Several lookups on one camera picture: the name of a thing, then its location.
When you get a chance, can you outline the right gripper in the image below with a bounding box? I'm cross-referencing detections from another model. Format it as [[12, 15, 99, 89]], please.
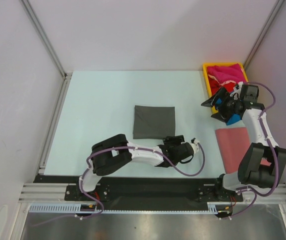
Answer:
[[201, 87, 240, 123]]

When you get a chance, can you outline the aluminium frame post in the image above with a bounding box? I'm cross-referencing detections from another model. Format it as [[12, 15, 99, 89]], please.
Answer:
[[19, 0, 67, 79], [243, 0, 286, 70]]

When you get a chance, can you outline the white slotted cable duct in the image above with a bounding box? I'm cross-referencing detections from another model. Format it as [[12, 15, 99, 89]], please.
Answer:
[[28, 202, 232, 215]]

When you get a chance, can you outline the folded dusty red t-shirt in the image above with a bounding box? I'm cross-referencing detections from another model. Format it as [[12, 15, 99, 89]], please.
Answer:
[[215, 126, 271, 175]]

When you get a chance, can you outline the magenta pink t-shirt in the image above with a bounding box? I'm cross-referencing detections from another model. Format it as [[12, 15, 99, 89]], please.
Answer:
[[206, 63, 247, 86]]

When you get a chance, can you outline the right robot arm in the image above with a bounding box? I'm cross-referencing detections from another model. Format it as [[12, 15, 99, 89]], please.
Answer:
[[201, 82, 286, 201]]

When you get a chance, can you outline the right aluminium frame post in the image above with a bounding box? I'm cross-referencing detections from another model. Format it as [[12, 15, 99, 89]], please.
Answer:
[[243, 0, 286, 70]]

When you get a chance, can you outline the yellow plastic bin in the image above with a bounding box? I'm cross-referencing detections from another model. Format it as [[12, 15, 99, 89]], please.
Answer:
[[202, 61, 249, 113]]

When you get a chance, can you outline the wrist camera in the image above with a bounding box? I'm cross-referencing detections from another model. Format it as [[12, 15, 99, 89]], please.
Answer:
[[230, 84, 242, 100], [190, 138, 200, 154]]

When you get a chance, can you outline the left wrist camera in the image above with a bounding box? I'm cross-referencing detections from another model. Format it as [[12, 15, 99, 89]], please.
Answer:
[[190, 138, 200, 154]]

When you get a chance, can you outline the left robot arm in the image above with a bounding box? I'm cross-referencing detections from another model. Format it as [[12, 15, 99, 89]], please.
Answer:
[[76, 134, 200, 200]]

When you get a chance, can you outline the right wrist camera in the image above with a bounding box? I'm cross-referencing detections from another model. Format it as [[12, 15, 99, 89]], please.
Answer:
[[230, 84, 242, 100]]

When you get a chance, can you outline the left aluminium frame post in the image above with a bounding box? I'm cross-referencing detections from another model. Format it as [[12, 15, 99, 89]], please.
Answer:
[[19, 0, 67, 79]]

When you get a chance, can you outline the dark grey t-shirt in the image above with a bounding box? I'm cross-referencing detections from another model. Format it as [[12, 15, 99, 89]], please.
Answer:
[[132, 105, 176, 140]]

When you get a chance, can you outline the blue t-shirt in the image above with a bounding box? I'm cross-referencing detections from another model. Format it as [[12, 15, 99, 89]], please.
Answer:
[[215, 98, 241, 126]]

